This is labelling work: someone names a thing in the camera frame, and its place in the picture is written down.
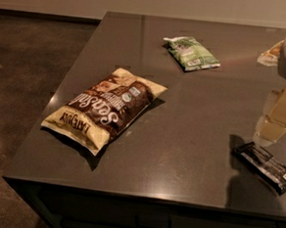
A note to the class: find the brown and cream chip bag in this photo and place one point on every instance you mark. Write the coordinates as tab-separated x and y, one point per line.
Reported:
99	114

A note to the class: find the orange white snack bag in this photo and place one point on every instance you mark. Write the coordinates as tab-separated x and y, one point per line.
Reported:
270	56

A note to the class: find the green jalapeno chip bag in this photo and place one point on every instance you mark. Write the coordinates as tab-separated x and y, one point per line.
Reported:
190	53

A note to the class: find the black snack bar wrapper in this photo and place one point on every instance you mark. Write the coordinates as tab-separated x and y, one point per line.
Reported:
265	165

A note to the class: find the dark cabinet drawer front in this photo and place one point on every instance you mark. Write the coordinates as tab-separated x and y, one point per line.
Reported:
66	207

